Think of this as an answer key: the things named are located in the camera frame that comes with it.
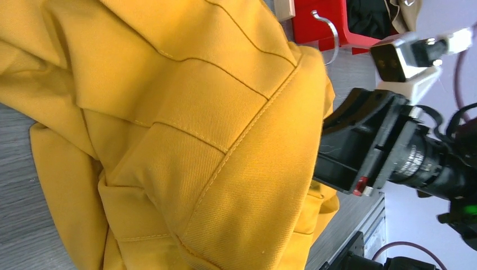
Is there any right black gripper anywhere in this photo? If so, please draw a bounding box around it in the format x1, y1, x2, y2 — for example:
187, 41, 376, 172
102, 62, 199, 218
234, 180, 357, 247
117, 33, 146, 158
313, 88, 447, 197

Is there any yellow pleated skirt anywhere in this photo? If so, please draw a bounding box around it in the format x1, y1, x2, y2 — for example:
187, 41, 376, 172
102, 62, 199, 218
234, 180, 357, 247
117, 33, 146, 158
1, 1, 339, 269

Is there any tan brown garment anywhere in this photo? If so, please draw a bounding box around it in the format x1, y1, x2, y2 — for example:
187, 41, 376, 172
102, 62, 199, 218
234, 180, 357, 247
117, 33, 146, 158
385, 0, 422, 34

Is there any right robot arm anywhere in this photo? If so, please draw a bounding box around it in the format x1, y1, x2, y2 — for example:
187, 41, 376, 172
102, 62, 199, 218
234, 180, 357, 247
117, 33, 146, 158
313, 88, 476, 249

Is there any black garment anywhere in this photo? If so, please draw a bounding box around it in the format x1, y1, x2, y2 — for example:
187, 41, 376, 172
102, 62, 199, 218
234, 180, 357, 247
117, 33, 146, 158
346, 0, 392, 39

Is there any red plastic bin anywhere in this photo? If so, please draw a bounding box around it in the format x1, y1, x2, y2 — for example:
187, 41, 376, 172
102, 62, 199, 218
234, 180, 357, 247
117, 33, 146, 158
292, 0, 382, 55

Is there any wooden clothes rack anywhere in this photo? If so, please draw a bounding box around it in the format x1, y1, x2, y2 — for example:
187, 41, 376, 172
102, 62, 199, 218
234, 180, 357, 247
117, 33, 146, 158
273, 0, 296, 22

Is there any aluminium rail frame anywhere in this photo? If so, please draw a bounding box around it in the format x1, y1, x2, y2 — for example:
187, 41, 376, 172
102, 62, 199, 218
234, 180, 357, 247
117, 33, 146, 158
305, 192, 385, 269

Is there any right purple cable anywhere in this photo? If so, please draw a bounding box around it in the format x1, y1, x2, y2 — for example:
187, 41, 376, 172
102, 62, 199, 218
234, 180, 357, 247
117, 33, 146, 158
372, 22, 477, 270

